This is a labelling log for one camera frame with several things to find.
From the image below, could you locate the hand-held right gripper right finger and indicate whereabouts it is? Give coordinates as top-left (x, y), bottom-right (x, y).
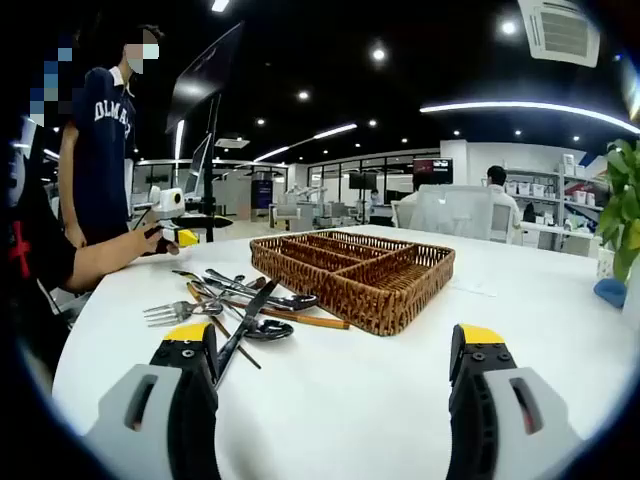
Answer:
top-left (448, 323), bottom-right (589, 480)

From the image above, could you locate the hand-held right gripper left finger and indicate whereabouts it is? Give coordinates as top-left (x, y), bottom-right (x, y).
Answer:
top-left (82, 322), bottom-right (221, 480)

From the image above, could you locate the brown wooden chopstick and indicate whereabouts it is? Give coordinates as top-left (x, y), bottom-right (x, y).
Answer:
top-left (185, 281), bottom-right (263, 371)
top-left (219, 297), bottom-right (352, 331)

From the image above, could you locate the silver table knife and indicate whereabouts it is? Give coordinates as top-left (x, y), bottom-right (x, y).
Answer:
top-left (171, 268), bottom-right (296, 312)
top-left (214, 277), bottom-right (282, 390)

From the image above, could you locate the brown wicker storage tray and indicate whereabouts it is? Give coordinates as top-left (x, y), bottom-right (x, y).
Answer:
top-left (248, 228), bottom-right (457, 338)

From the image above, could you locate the white storage shelf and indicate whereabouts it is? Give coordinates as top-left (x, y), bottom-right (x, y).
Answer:
top-left (504, 154), bottom-right (611, 221)

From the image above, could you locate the person's left hand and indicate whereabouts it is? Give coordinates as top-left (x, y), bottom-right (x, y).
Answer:
top-left (134, 223), bottom-right (181, 257)

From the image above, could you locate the silver laptop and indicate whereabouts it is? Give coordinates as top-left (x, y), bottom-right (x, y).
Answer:
top-left (183, 132), bottom-right (214, 199)

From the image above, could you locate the dark blue standing sign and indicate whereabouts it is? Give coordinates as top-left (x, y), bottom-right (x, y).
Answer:
top-left (251, 178), bottom-right (275, 221)

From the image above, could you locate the white background workstation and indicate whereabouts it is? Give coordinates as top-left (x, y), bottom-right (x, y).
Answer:
top-left (268, 182), bottom-right (351, 232)

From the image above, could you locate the large black monitor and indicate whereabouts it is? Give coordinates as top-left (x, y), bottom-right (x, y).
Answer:
top-left (165, 20), bottom-right (246, 135)

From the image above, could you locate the person's black printed t-shirt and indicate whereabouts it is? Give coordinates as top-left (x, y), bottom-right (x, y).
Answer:
top-left (7, 114), bottom-right (79, 371)

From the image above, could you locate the straight ceiling light strip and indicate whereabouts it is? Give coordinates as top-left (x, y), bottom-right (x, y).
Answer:
top-left (252, 123), bottom-right (359, 164)

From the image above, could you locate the blue cloth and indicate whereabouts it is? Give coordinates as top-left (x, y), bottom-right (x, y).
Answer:
top-left (593, 278), bottom-right (628, 309)

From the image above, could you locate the white patterned cup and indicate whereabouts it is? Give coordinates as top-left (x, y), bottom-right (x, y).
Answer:
top-left (596, 247), bottom-right (617, 281)

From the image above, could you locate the white office desk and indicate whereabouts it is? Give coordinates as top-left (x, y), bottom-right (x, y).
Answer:
top-left (519, 222), bottom-right (601, 256)

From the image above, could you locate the white mesh office chair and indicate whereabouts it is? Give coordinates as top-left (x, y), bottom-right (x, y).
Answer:
top-left (409, 184), bottom-right (494, 240)

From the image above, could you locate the green potted plant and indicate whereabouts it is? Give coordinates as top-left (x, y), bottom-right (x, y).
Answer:
top-left (597, 138), bottom-right (640, 331)

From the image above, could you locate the ceiling spotlights group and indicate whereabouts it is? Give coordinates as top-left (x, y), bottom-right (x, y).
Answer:
top-left (252, 17), bottom-right (584, 151)

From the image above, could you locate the curved ceiling light strip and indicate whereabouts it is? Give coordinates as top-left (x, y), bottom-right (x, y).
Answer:
top-left (419, 101), bottom-right (640, 135)

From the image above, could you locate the ceiling air conditioner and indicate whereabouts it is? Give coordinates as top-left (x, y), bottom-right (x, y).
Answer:
top-left (517, 0), bottom-right (601, 69)

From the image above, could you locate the wall display screen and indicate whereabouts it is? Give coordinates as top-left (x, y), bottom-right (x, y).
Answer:
top-left (412, 157), bottom-right (454, 185)

